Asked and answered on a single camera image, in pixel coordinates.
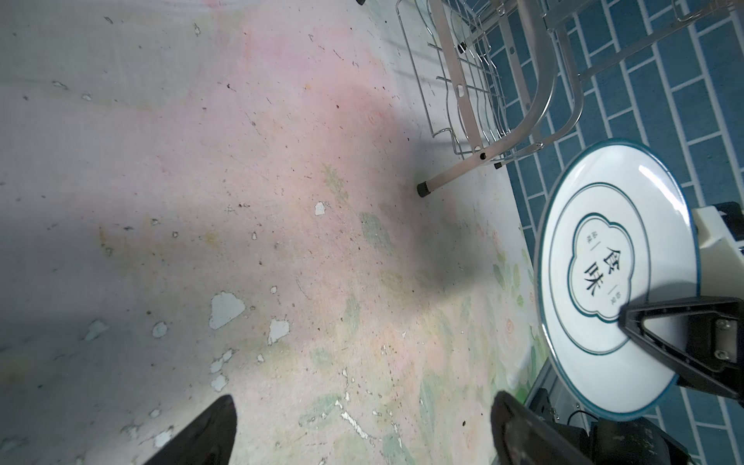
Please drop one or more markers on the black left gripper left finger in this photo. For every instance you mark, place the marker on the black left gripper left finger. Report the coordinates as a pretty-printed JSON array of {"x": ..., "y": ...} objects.
[{"x": 209, "y": 439}]

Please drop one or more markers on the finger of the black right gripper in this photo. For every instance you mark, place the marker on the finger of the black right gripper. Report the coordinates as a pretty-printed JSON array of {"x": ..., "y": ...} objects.
[{"x": 700, "y": 339}]

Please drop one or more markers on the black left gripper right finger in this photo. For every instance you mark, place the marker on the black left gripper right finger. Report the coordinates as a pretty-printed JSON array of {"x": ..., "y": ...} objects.
[{"x": 522, "y": 437}]

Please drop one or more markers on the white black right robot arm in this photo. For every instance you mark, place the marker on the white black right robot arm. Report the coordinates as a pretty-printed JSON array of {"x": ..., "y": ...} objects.
[{"x": 633, "y": 442}]

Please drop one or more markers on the stainless steel dish rack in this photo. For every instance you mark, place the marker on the stainless steel dish rack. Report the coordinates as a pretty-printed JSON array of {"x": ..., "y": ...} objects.
[{"x": 528, "y": 83}]

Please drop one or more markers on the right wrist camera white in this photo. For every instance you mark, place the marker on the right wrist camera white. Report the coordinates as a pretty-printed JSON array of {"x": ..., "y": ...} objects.
[{"x": 720, "y": 239}]

